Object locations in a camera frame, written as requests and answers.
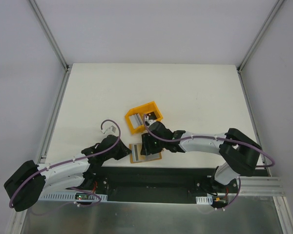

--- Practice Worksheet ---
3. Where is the orange leather card holder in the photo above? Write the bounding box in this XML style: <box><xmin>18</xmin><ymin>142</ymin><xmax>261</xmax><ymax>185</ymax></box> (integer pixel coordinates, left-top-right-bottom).
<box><xmin>129</xmin><ymin>143</ymin><xmax>162</xmax><ymax>164</ymax></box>

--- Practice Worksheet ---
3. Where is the beige magnetic stripe card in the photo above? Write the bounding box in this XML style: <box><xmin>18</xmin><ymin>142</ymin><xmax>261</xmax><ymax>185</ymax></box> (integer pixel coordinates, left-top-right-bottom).
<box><xmin>130</xmin><ymin>143</ymin><xmax>144</xmax><ymax>163</ymax></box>

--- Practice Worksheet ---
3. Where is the yellow plastic bin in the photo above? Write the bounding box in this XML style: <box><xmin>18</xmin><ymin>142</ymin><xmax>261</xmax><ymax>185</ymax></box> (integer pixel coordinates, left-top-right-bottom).
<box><xmin>125</xmin><ymin>101</ymin><xmax>163</xmax><ymax>135</ymax></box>

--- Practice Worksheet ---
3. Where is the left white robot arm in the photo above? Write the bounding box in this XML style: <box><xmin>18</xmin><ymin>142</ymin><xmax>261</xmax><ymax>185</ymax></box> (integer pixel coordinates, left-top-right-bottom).
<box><xmin>4</xmin><ymin>135</ymin><xmax>131</xmax><ymax>212</ymax></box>

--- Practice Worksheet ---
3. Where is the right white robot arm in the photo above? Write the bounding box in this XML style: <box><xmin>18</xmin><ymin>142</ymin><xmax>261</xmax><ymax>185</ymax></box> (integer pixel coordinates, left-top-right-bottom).
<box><xmin>141</xmin><ymin>121</ymin><xmax>262</xmax><ymax>193</ymax></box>

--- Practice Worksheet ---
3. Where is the black credit card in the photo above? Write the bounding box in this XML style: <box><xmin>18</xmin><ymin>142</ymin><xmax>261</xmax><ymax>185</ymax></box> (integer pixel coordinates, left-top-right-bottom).
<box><xmin>147</xmin><ymin>112</ymin><xmax>159</xmax><ymax>120</ymax></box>

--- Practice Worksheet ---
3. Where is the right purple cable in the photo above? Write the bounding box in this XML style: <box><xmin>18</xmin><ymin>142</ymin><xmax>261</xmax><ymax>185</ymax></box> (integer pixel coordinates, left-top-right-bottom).
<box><xmin>143</xmin><ymin>113</ymin><xmax>276</xmax><ymax>215</ymax></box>

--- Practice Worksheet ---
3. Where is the purple cable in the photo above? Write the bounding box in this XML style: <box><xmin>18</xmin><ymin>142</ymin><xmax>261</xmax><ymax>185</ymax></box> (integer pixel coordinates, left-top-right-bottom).
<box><xmin>143</xmin><ymin>113</ymin><xmax>276</xmax><ymax>215</ymax></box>
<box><xmin>8</xmin><ymin>119</ymin><xmax>122</xmax><ymax>216</ymax></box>

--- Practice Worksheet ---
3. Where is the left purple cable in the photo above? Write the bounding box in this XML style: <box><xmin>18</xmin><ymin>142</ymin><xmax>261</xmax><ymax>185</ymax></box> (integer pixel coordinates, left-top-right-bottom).
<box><xmin>8</xmin><ymin>119</ymin><xmax>122</xmax><ymax>216</ymax></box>

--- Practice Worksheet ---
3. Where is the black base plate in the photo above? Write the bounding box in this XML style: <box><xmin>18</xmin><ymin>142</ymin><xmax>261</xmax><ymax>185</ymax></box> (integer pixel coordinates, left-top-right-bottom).
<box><xmin>78</xmin><ymin>167</ymin><xmax>238</xmax><ymax>204</ymax></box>

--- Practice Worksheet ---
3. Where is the left white cable duct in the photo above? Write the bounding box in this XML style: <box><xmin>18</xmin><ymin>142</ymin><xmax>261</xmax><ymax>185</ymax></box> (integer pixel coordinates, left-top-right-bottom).
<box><xmin>39</xmin><ymin>192</ymin><xmax>107</xmax><ymax>202</ymax></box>

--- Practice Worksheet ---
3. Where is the white cable duct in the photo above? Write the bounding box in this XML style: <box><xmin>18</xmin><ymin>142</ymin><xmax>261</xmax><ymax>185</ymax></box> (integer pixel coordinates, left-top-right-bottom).
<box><xmin>39</xmin><ymin>192</ymin><xmax>107</xmax><ymax>202</ymax></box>
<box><xmin>196</xmin><ymin>196</ymin><xmax>213</xmax><ymax>205</ymax></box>

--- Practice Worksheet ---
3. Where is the right white cable duct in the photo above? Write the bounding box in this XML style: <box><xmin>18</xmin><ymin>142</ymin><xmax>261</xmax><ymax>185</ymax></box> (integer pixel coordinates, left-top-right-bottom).
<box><xmin>196</xmin><ymin>196</ymin><xmax>213</xmax><ymax>205</ymax></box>

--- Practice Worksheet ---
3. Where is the left aluminium frame post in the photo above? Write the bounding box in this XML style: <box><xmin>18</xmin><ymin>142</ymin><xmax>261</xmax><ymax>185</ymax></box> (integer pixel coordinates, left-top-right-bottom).
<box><xmin>27</xmin><ymin>0</ymin><xmax>70</xmax><ymax>71</ymax></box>

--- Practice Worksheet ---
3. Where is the aluminium frame post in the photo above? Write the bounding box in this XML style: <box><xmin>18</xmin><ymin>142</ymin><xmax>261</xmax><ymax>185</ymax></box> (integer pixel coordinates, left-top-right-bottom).
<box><xmin>237</xmin><ymin>0</ymin><xmax>286</xmax><ymax>74</ymax></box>
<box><xmin>27</xmin><ymin>0</ymin><xmax>70</xmax><ymax>71</ymax></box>

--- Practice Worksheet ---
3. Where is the right aluminium rail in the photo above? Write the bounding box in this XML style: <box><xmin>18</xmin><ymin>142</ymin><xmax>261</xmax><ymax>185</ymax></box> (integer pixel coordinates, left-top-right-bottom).
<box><xmin>239</xmin><ymin>176</ymin><xmax>285</xmax><ymax>197</ymax></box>

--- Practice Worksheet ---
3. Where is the right aluminium frame post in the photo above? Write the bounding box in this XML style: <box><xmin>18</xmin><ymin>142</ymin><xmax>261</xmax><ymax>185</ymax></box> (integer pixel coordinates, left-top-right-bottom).
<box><xmin>237</xmin><ymin>0</ymin><xmax>286</xmax><ymax>74</ymax></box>

